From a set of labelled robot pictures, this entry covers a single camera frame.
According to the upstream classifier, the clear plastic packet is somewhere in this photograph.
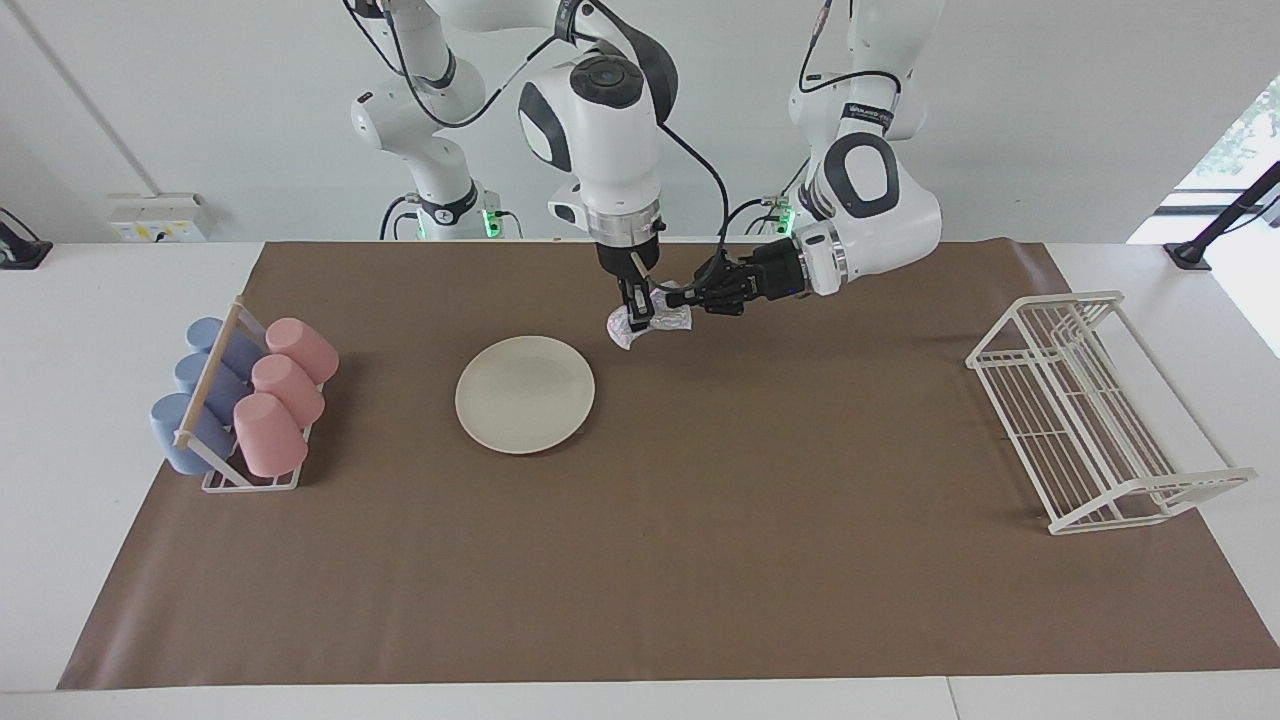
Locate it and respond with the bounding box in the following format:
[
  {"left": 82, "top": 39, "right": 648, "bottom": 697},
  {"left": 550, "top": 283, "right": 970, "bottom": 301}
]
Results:
[{"left": 604, "top": 282, "right": 694, "bottom": 352}]

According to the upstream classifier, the cream round plate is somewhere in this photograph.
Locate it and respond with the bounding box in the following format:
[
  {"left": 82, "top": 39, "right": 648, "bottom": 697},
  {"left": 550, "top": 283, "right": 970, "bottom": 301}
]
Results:
[{"left": 455, "top": 335, "right": 596, "bottom": 455}]

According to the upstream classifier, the brown paper table mat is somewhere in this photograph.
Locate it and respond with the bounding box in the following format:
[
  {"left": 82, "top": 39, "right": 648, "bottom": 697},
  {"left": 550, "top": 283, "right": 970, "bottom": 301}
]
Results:
[{"left": 57, "top": 238, "right": 1280, "bottom": 691}]

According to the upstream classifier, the pink plastic cup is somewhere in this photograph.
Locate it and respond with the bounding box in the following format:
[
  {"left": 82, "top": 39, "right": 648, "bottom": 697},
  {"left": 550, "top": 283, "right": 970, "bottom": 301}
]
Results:
[
  {"left": 233, "top": 392, "right": 309, "bottom": 478},
  {"left": 265, "top": 317, "right": 340, "bottom": 386},
  {"left": 251, "top": 354, "right": 326, "bottom": 429}
]

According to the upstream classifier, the blue plastic cup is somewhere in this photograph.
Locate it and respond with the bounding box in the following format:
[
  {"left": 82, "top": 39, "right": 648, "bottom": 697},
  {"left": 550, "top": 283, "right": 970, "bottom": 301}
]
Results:
[
  {"left": 150, "top": 392, "right": 238, "bottom": 476},
  {"left": 186, "top": 317, "right": 266, "bottom": 379},
  {"left": 174, "top": 352, "right": 251, "bottom": 426}
]

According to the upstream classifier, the black stand with pole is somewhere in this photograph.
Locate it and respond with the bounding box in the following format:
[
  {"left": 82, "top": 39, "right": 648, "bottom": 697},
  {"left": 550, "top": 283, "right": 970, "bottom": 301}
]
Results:
[{"left": 1163, "top": 160, "right": 1280, "bottom": 272}]

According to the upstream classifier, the black left arm base cable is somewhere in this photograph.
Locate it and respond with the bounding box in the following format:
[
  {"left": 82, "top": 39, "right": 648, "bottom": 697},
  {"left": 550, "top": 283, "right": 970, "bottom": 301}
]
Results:
[{"left": 716, "top": 150, "right": 813, "bottom": 238}]

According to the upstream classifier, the black arm base cable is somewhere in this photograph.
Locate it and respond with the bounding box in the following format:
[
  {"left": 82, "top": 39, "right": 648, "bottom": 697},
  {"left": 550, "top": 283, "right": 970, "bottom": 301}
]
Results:
[
  {"left": 716, "top": 150, "right": 813, "bottom": 238},
  {"left": 379, "top": 194, "right": 421, "bottom": 241}
]

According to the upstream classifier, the black right arm gripper cable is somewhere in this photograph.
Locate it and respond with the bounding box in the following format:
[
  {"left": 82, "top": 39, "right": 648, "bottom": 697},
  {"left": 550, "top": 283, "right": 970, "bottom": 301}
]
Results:
[{"left": 380, "top": 0, "right": 731, "bottom": 293}]

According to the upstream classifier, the black arm gripper cable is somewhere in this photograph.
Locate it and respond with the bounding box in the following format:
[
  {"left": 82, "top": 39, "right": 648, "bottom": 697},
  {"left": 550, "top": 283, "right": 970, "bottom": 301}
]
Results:
[
  {"left": 798, "top": 0, "right": 903, "bottom": 113},
  {"left": 380, "top": 0, "right": 731, "bottom": 293}
]

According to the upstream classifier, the black left arm gripper cable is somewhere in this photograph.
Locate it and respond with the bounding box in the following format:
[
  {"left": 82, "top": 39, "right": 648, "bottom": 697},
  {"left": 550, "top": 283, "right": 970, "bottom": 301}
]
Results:
[{"left": 798, "top": 0, "right": 903, "bottom": 113}]

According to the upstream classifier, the black right arm base cable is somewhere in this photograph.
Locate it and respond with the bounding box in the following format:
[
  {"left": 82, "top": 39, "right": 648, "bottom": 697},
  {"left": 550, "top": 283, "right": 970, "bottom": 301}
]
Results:
[{"left": 379, "top": 194, "right": 421, "bottom": 241}]

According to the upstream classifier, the white wire dish rack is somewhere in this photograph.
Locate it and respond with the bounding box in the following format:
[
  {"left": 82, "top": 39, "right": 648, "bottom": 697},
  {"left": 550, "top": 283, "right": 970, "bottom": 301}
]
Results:
[{"left": 965, "top": 290, "right": 1259, "bottom": 536}]

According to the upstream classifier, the white wire cup rack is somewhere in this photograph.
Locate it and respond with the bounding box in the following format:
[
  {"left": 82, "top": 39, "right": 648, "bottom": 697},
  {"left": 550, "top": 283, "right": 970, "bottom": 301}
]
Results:
[{"left": 173, "top": 296, "right": 326, "bottom": 493}]

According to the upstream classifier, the white wall power outlet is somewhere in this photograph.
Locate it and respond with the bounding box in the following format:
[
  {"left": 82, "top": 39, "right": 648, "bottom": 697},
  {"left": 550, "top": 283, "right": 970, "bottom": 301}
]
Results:
[{"left": 108, "top": 192, "right": 209, "bottom": 244}]

